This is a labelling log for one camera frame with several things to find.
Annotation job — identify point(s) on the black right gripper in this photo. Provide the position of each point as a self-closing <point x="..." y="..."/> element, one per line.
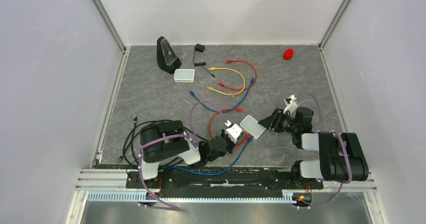
<point x="278" y="115"/>

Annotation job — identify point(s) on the white network switch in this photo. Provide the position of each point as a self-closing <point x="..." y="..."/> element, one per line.
<point x="184" y="75"/>
<point x="252" y="126"/>

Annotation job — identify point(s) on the red round cap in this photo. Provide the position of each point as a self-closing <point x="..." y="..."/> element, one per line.
<point x="288" y="54"/>

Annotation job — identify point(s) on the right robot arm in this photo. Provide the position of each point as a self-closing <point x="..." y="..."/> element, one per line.
<point x="340" y="156"/>

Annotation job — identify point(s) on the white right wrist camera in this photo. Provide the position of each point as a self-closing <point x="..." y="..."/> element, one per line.
<point x="291" y="104"/>

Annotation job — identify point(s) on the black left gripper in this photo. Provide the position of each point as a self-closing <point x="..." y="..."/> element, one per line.
<point x="224" y="135"/>

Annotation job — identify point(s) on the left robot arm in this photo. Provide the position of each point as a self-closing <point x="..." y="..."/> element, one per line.
<point x="161" y="141"/>

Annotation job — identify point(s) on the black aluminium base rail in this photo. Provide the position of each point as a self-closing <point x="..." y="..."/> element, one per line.
<point x="237" y="182"/>

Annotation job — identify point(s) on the black metronome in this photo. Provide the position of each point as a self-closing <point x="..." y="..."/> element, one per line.
<point x="167" y="59"/>

